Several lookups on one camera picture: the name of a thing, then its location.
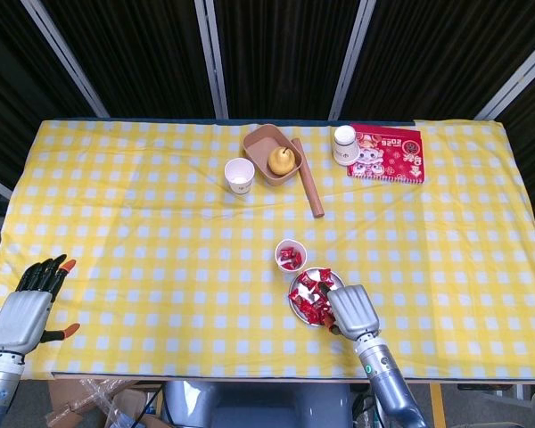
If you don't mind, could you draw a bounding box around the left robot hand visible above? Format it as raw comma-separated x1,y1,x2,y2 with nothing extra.
0,253,82,357

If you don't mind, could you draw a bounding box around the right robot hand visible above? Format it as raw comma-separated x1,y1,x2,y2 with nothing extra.
317,281,382,342

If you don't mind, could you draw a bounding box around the round metal plate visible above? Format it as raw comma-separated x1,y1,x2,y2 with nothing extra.
288,267,345,328

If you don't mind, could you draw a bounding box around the brown cardboard box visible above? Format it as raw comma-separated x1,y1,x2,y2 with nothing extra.
44,379,166,428

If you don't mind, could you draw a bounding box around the white paper cup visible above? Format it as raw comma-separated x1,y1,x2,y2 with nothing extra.
224,157,256,196
274,238,309,273

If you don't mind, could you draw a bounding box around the yellow table leg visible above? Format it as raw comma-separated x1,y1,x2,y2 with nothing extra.
430,383,445,424

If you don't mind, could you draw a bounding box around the grey robot torso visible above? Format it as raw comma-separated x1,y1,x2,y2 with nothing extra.
160,381,353,428

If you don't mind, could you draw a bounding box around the wooden rolling pin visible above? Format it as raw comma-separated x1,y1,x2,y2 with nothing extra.
292,137,325,219

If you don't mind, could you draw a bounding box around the red spiral calendar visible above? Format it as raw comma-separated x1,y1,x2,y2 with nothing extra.
346,123,427,185

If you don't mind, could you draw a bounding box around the white jar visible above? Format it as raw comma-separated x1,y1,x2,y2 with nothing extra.
331,125,359,167

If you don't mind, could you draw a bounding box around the yellow pear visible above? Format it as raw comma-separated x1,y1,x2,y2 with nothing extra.
267,145,295,176

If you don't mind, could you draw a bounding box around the yellow white checkered tablecloth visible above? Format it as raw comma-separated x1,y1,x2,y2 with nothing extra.
0,118,535,381

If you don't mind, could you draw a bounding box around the brown paper food box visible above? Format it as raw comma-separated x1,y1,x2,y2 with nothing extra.
243,124,304,186

